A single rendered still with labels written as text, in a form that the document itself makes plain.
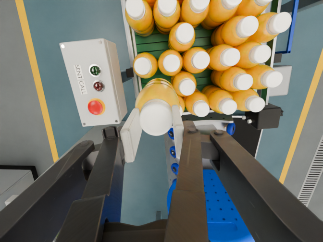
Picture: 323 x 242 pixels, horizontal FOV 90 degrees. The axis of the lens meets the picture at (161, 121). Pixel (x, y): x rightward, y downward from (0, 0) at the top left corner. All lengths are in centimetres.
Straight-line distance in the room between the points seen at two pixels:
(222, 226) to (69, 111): 159
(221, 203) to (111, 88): 45
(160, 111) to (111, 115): 26
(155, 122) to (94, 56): 27
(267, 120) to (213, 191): 29
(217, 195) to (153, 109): 45
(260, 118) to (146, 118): 47
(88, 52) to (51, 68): 137
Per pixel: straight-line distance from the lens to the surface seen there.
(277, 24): 48
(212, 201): 57
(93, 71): 41
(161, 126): 19
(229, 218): 54
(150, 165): 183
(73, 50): 44
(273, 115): 62
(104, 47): 41
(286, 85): 79
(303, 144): 222
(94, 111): 43
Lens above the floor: 149
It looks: 70 degrees down
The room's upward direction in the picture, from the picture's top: 178 degrees counter-clockwise
